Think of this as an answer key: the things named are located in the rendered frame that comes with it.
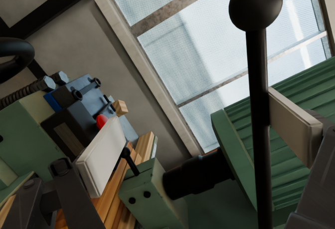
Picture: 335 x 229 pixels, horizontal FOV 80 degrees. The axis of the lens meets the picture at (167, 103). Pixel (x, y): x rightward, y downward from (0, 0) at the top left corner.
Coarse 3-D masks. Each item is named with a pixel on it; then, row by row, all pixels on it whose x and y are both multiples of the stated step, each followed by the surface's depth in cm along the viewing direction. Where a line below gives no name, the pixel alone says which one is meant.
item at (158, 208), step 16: (128, 176) 38; (144, 176) 35; (160, 176) 37; (128, 192) 34; (144, 192) 34; (160, 192) 34; (128, 208) 35; (144, 208) 35; (160, 208) 35; (176, 208) 37; (144, 224) 36; (160, 224) 36; (176, 224) 36
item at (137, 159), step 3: (138, 153) 54; (135, 156) 53; (138, 156) 54; (135, 159) 52; (138, 159) 53; (141, 159) 54; (135, 162) 51; (138, 162) 52; (126, 210) 39; (123, 219) 37; (123, 222) 37; (120, 228) 35
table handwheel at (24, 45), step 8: (0, 40) 29; (8, 40) 30; (16, 40) 32; (24, 40) 34; (0, 48) 28; (8, 48) 30; (16, 48) 31; (24, 48) 33; (32, 48) 37; (0, 56) 29; (16, 56) 40; (24, 56) 37; (32, 56) 39; (0, 64) 39; (8, 64) 40; (16, 64) 42; (24, 64) 42; (0, 72) 39; (8, 72) 44; (16, 72) 44; (0, 80) 45
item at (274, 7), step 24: (240, 0) 13; (264, 0) 12; (240, 24) 14; (264, 24) 13; (264, 48) 14; (264, 72) 15; (264, 96) 16; (264, 120) 16; (264, 144) 17; (264, 168) 18; (264, 192) 19; (264, 216) 20
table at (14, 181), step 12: (108, 96) 63; (120, 120) 63; (132, 132) 66; (132, 144) 62; (0, 168) 29; (0, 180) 29; (12, 180) 30; (24, 180) 28; (0, 192) 29; (12, 192) 26; (0, 204) 25
